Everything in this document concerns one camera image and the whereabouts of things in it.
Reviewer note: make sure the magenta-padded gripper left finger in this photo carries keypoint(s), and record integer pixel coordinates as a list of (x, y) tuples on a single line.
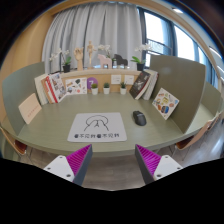
[(58, 166)]

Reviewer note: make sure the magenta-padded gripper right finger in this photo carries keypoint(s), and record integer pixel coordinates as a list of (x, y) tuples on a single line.
[(166, 166)]

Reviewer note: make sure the black computer mouse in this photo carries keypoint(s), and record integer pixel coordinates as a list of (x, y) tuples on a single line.
[(139, 118)]

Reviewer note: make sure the white printed mouse pad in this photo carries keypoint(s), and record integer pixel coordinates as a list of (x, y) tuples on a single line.
[(96, 128)]

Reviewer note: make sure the orange chair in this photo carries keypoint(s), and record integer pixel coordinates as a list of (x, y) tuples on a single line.
[(190, 141), (16, 145)]

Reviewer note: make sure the colourful sticker sheet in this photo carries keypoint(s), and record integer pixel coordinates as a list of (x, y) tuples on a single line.
[(165, 103)]

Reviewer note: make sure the pale pink card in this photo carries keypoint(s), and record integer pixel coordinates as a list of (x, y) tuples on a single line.
[(30, 108)]

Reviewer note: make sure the orange book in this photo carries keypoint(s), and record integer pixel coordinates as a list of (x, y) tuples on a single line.
[(46, 91)]

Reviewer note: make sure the magazine with photo cover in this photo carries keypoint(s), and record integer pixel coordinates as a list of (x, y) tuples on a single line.
[(57, 86)]

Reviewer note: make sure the white book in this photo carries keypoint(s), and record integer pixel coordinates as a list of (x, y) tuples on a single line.
[(38, 88)]

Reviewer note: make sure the green felt divider panel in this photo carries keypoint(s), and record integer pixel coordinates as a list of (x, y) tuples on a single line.
[(20, 86), (211, 98), (181, 86)]

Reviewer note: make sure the white card with drawings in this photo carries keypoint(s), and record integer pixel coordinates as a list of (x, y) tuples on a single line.
[(76, 86)]

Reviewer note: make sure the black book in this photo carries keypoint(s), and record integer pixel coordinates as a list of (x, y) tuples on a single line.
[(140, 85)]

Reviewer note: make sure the purple round sign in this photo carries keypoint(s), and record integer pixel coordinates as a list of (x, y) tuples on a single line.
[(92, 81)]

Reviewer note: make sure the small white orchid, black pot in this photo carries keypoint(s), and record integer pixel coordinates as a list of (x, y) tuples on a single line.
[(66, 66)]

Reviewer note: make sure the large white orchid, black pot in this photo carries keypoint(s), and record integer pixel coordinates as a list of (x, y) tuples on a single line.
[(140, 66)]

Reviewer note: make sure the wooden desk ledge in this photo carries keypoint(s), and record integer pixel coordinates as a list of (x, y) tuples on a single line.
[(103, 72)]

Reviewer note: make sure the dark wooden horse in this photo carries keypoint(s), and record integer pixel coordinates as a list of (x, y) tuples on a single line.
[(120, 60)]

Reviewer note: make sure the wooden mannequin figure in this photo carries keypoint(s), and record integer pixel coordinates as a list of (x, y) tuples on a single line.
[(90, 53)]

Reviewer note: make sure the white orchid behind horses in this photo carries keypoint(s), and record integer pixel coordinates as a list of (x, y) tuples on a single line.
[(106, 49)]

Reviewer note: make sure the grey curtain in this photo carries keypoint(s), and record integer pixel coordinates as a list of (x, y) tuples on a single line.
[(100, 30)]

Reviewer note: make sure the white wall outlet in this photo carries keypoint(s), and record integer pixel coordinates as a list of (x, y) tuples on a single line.
[(116, 79), (129, 79)]

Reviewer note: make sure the window with dark frame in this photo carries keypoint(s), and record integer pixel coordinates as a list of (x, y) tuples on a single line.
[(185, 43)]

